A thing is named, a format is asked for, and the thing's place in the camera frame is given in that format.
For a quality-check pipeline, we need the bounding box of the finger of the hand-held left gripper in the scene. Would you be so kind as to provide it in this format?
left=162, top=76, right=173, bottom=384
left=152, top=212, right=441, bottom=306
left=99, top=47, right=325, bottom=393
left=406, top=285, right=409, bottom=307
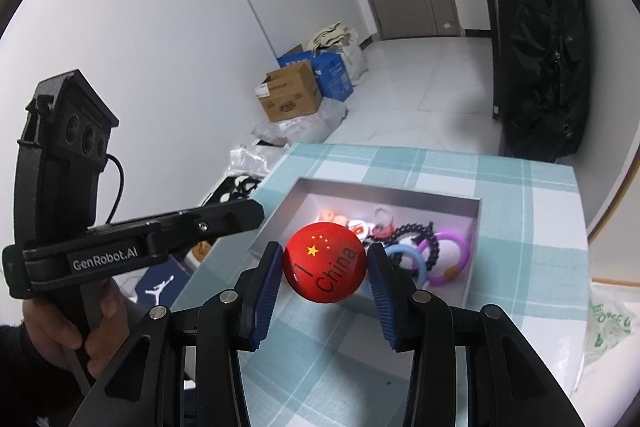
left=146, top=198, right=266, bottom=256

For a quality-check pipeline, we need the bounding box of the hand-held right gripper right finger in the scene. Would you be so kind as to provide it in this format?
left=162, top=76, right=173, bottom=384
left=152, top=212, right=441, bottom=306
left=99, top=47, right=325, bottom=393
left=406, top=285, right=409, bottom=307
left=367, top=243, right=586, bottom=427

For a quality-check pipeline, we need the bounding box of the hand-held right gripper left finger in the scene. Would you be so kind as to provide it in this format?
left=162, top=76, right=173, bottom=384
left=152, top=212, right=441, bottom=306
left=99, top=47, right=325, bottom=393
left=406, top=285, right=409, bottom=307
left=67, top=241, right=286, bottom=427

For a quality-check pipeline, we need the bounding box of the blue ring bracelet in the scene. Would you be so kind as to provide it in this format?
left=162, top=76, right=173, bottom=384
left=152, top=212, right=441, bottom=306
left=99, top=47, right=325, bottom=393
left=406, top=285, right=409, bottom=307
left=384, top=244, right=431, bottom=284

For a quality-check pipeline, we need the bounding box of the black bead bracelet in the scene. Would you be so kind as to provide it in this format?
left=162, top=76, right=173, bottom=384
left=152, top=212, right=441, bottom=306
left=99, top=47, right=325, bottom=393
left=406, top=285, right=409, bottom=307
left=386, top=220, right=442, bottom=274

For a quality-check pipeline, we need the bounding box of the red round badge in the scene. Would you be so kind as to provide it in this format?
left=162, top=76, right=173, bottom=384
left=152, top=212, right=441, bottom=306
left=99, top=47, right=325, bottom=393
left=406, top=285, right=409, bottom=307
left=283, top=222, right=365, bottom=305

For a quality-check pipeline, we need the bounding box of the white round badge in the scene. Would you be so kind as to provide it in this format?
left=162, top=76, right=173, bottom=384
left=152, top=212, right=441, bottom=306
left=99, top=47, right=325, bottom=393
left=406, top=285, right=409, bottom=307
left=347, top=218, right=372, bottom=241

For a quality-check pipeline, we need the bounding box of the purple ring bracelet with charm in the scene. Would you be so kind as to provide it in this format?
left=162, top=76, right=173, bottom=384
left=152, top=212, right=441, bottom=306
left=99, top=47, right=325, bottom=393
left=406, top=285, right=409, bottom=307
left=416, top=231, right=472, bottom=287

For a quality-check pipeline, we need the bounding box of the grey box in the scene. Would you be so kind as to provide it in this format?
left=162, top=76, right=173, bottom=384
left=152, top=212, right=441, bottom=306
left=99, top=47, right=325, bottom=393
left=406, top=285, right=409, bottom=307
left=255, top=177, right=484, bottom=309

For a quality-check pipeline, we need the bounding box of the person's left forearm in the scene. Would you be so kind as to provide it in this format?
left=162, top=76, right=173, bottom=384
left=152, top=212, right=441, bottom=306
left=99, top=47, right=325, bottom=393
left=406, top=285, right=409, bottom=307
left=0, top=322, right=88, bottom=427

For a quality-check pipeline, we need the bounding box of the person's left hand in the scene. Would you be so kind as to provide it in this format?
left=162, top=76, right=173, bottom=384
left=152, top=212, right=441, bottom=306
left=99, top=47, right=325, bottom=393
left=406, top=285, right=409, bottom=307
left=22, top=279, right=147, bottom=381

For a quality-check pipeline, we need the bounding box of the black and white slipper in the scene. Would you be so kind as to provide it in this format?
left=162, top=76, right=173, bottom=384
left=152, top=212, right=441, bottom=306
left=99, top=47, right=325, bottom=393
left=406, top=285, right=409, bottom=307
left=215, top=175, right=264, bottom=206

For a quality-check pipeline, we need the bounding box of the tan suede boot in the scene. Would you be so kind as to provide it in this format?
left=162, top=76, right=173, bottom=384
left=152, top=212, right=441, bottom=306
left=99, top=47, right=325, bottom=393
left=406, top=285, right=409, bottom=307
left=192, top=239, right=217, bottom=264

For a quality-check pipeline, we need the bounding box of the white plastic package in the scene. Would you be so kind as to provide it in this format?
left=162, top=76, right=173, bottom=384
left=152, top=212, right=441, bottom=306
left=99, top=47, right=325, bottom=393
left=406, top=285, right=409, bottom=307
left=229, top=144, right=291, bottom=174

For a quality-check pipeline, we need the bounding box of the dark blue shoe box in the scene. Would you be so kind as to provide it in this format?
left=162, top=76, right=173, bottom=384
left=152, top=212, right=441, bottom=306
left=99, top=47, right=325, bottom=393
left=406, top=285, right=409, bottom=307
left=134, top=256, right=192, bottom=309

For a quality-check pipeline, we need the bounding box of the grey plastic parcel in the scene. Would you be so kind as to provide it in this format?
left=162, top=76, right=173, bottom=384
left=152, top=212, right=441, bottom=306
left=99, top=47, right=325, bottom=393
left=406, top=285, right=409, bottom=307
left=250, top=99, right=349, bottom=146

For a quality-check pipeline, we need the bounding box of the brown cardboard box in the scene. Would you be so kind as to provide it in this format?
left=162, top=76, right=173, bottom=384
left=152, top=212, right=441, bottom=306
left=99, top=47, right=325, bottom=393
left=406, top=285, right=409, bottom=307
left=254, top=62, right=324, bottom=123

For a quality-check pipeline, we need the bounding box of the teal checked tablecloth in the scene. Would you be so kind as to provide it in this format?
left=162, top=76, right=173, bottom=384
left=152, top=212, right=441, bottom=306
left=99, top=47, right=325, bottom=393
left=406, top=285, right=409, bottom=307
left=170, top=143, right=592, bottom=427

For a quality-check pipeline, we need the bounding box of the blue cardboard box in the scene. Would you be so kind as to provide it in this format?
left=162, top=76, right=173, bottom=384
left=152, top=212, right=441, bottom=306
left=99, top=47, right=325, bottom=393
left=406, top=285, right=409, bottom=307
left=277, top=49, right=355, bottom=100

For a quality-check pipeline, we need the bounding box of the cream canvas tote bag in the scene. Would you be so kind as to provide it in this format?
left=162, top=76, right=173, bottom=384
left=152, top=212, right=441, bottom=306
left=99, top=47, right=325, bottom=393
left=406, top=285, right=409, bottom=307
left=306, top=23, right=370, bottom=86

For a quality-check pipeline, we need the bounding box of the white green printed plastic bag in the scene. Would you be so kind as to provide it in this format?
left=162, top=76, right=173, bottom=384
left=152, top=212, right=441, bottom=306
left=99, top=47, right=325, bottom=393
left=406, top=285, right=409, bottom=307
left=582, top=277, right=640, bottom=389

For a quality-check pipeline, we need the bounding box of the black backpack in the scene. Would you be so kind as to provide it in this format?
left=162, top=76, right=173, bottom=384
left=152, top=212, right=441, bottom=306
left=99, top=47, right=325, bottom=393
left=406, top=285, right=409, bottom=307
left=495, top=0, right=594, bottom=164

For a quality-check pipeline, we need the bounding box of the black cable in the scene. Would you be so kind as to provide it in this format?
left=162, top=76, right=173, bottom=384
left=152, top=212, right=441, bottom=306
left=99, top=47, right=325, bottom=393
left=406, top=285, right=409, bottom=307
left=104, top=154, right=127, bottom=224

